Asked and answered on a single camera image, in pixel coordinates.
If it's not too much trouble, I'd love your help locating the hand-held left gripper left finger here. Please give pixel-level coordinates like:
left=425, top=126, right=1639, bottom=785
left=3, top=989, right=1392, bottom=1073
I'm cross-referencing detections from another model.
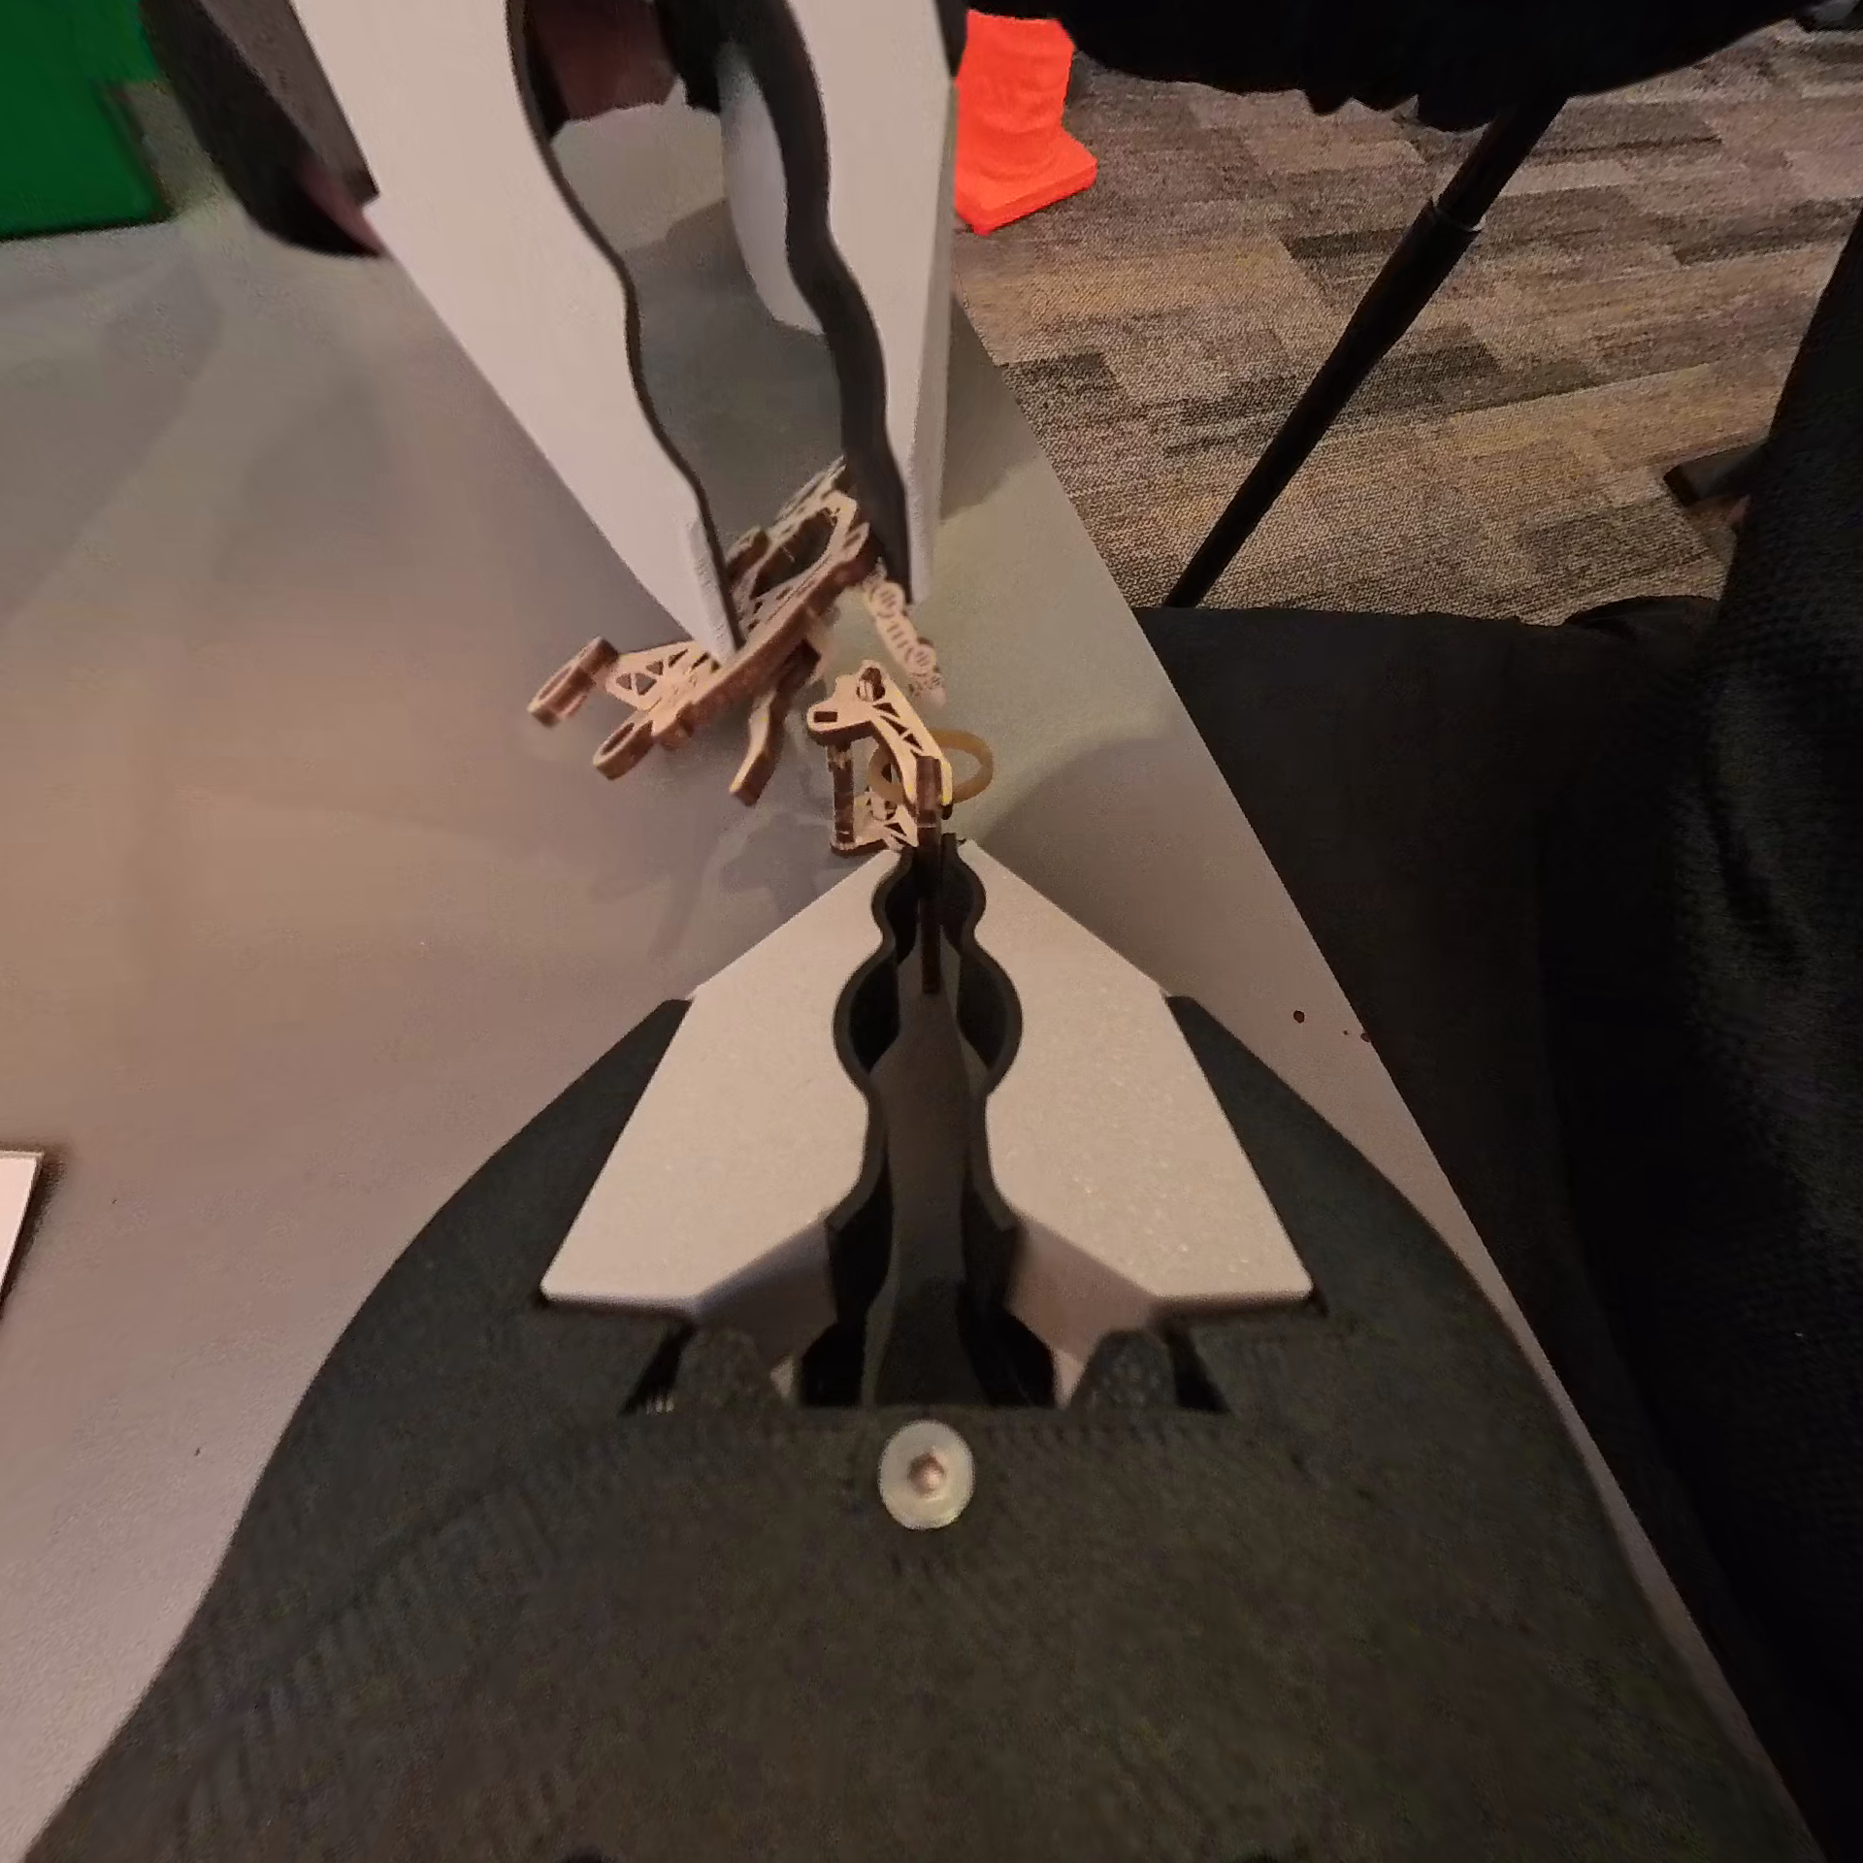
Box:
left=541, top=846, right=934, bottom=1405

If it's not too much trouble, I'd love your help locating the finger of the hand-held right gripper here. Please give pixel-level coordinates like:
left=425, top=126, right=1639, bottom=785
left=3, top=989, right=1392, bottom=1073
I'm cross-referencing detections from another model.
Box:
left=298, top=0, right=742, bottom=654
left=683, top=0, right=966, bottom=605

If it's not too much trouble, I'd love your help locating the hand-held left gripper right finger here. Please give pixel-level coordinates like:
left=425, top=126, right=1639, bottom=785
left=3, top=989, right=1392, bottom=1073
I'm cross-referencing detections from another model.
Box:
left=931, top=837, right=1321, bottom=1405

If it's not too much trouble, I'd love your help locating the tan rubber band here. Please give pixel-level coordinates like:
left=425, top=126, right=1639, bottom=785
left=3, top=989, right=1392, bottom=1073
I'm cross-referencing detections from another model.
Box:
left=871, top=726, right=1000, bottom=806

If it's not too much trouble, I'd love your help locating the wooden model assembly with key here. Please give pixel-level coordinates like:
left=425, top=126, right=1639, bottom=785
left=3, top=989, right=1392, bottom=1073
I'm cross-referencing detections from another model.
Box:
left=526, top=458, right=949, bottom=808

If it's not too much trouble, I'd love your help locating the small wooden model part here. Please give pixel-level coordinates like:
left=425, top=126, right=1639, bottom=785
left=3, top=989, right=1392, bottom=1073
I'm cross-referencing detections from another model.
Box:
left=806, top=661, right=951, bottom=992

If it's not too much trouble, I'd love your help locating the orange traffic cone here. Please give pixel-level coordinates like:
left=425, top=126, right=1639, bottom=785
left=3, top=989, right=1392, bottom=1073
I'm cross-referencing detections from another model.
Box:
left=952, top=12, right=1101, bottom=237

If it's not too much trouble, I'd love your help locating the green plastic bin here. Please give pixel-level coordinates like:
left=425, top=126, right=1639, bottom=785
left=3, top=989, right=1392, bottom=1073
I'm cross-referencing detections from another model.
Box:
left=0, top=0, right=165, bottom=242

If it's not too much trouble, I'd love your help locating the black tripod leg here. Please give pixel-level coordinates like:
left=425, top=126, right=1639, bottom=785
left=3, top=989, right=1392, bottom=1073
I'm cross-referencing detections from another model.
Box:
left=1164, top=94, right=1575, bottom=610

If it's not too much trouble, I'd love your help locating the paper instruction sheet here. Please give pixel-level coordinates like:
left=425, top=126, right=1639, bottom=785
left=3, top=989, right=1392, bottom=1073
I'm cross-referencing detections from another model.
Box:
left=0, top=1148, right=48, bottom=1308

